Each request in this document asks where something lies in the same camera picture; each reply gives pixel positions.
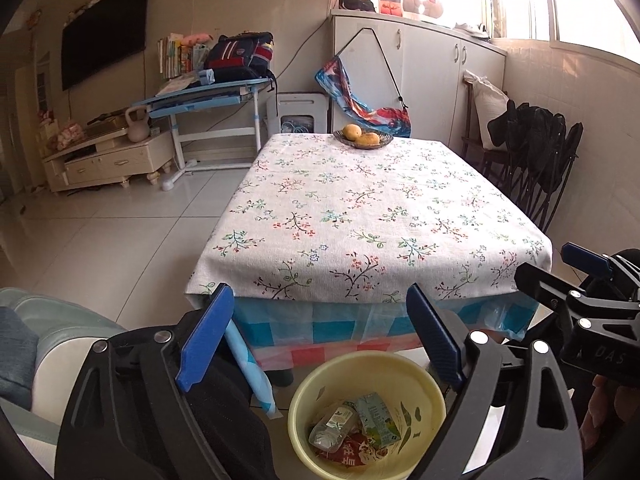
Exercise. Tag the black television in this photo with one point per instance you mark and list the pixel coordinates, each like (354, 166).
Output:
(105, 35)

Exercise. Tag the round yellow mango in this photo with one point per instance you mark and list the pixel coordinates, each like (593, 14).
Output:
(352, 132)

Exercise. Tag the person's right hand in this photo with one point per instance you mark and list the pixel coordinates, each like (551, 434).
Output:
(607, 410)

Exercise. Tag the row of books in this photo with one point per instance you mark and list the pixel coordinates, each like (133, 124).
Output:
(172, 57)

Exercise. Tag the white floor appliance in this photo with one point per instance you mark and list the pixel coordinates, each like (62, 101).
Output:
(300, 105)

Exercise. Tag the green blue drink carton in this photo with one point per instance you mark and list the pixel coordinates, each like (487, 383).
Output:
(375, 415)

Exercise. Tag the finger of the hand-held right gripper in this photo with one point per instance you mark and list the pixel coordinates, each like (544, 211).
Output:
(585, 259)
(545, 285)

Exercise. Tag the window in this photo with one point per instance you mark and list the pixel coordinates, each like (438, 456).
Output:
(575, 0)

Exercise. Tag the blue grey cushion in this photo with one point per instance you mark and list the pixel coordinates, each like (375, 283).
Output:
(15, 355)

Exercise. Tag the red wall ornament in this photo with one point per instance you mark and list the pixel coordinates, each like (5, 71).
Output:
(35, 19)

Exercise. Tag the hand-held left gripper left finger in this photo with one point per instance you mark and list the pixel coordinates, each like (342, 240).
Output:
(205, 340)

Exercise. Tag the pink plush toy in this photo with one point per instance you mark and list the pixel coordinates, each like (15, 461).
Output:
(197, 40)

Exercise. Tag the black shoes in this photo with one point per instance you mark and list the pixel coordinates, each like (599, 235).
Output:
(357, 4)

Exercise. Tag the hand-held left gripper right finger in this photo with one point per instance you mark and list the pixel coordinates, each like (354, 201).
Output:
(435, 335)

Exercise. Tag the small light blue box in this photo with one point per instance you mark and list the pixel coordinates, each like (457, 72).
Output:
(207, 76)

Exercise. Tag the glass fruit dish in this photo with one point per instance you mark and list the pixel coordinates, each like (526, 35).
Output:
(385, 140)

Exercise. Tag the red snack bag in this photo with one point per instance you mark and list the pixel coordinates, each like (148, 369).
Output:
(350, 452)

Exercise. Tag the white television stand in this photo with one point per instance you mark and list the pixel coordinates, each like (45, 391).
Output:
(115, 160)

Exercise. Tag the clear plastic bottle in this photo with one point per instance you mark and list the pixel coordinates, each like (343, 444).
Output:
(332, 425)

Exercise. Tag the colourful printed bag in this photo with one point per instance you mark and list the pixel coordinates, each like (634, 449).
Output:
(380, 117)

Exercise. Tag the blue study desk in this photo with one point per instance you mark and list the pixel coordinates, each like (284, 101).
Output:
(200, 95)

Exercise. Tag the white cabinet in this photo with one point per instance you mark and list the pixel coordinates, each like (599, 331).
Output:
(430, 75)

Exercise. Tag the yellow plastic basin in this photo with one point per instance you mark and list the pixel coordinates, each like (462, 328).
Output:
(320, 385)

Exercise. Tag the black folding chairs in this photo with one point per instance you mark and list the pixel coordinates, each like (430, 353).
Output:
(535, 135)

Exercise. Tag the pink fluffy toy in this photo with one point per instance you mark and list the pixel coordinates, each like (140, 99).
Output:
(70, 135)

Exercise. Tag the wooden chair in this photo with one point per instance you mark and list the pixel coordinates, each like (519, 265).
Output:
(468, 110)

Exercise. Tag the pink kettlebell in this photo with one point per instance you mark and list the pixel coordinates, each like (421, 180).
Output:
(137, 130)

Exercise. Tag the pale green sofa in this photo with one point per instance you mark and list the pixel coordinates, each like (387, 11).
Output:
(50, 320)

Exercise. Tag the dark backpack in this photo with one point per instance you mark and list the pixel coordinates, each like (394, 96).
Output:
(235, 55)

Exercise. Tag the long yellow mango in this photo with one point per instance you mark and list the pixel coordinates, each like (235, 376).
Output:
(370, 139)

